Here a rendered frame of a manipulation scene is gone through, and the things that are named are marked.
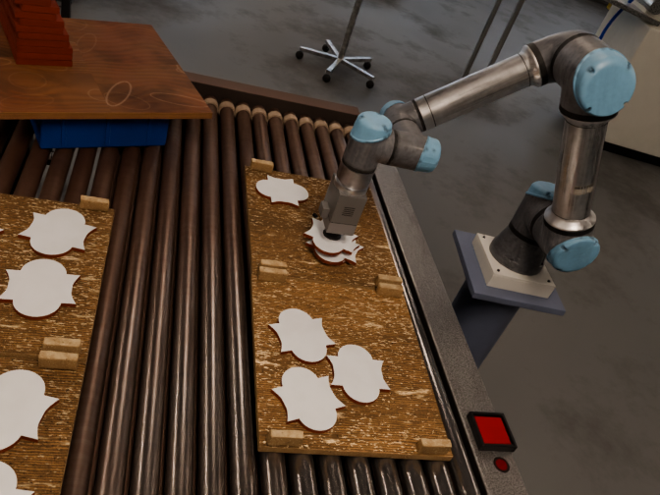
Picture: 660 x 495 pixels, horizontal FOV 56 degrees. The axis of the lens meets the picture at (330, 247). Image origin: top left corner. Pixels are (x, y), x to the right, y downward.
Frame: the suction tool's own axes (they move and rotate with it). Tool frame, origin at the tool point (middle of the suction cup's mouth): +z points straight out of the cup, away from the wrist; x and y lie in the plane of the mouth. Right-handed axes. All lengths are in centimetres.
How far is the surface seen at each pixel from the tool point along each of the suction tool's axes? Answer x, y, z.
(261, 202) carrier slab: -14.3, -14.1, 2.8
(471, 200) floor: 152, -178, 97
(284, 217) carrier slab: -9.2, -9.4, 2.8
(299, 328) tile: -10.7, 27.2, 1.8
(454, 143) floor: 165, -247, 97
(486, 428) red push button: 24, 48, 4
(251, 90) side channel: -13, -70, 1
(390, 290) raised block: 11.6, 14.8, 0.7
